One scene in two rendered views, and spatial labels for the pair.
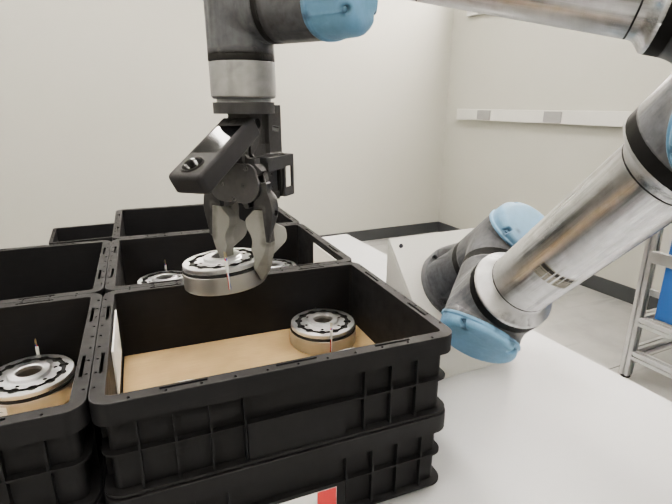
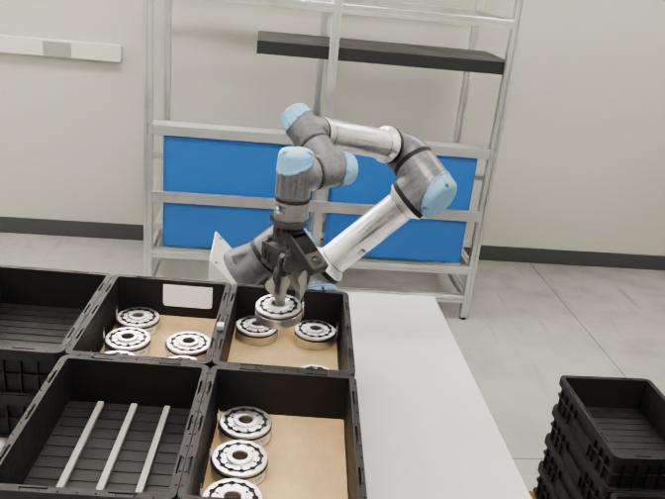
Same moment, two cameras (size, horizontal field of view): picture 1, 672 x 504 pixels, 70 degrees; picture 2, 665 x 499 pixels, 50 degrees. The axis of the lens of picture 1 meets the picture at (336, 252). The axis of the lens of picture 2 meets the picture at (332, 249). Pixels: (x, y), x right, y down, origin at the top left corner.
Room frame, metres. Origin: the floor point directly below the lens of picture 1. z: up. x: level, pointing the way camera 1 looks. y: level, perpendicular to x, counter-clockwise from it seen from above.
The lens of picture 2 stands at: (0.02, 1.47, 1.72)
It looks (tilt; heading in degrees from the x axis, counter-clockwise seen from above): 22 degrees down; 289
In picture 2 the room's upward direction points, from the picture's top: 6 degrees clockwise
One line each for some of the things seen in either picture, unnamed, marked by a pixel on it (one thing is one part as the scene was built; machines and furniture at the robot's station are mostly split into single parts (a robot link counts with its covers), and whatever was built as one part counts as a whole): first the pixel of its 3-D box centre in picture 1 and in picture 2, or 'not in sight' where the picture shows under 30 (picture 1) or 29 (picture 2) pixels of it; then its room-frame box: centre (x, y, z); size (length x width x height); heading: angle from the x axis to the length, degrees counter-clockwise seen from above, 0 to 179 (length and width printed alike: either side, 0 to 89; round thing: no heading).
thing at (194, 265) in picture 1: (223, 260); (278, 305); (0.58, 0.15, 1.00); 0.10 x 0.10 x 0.01
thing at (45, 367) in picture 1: (29, 372); (245, 420); (0.53, 0.39, 0.86); 0.05 x 0.05 x 0.01
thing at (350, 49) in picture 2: not in sight; (379, 51); (1.08, -2.03, 1.32); 1.20 x 0.45 x 0.06; 26
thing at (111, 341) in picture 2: not in sight; (128, 339); (0.92, 0.23, 0.86); 0.10 x 0.10 x 0.01
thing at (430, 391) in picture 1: (266, 353); (285, 348); (0.58, 0.09, 0.87); 0.40 x 0.30 x 0.11; 112
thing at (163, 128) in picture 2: not in sight; (325, 140); (1.22, -1.74, 0.91); 1.70 x 0.10 x 0.05; 26
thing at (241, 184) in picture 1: (250, 154); (286, 243); (0.59, 0.11, 1.13); 0.09 x 0.08 x 0.12; 154
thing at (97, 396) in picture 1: (264, 318); (287, 328); (0.58, 0.09, 0.92); 0.40 x 0.30 x 0.02; 112
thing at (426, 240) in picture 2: not in sight; (398, 208); (0.84, -1.88, 0.60); 0.72 x 0.03 x 0.56; 26
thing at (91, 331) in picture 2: (227, 280); (156, 338); (0.86, 0.21, 0.87); 0.40 x 0.30 x 0.11; 112
